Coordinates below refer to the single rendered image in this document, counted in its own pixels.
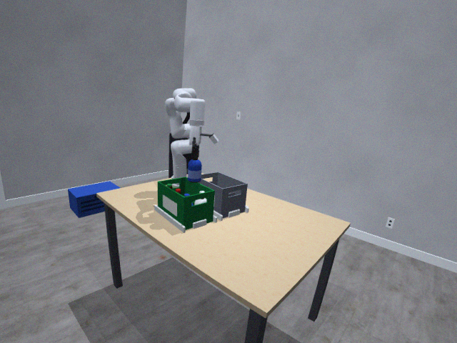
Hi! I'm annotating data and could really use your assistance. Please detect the white bottle with grey label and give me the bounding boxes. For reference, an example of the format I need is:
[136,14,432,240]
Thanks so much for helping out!
[194,191,206,205]

